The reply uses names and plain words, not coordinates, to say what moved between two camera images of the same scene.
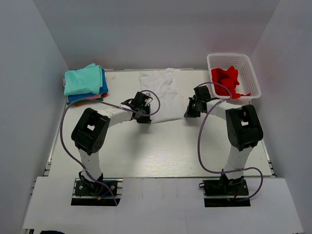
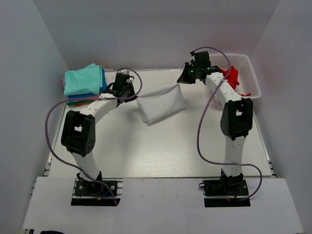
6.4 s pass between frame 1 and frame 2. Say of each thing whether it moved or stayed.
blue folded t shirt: stayed
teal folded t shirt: stayed
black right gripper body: moved
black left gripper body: moved
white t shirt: moved
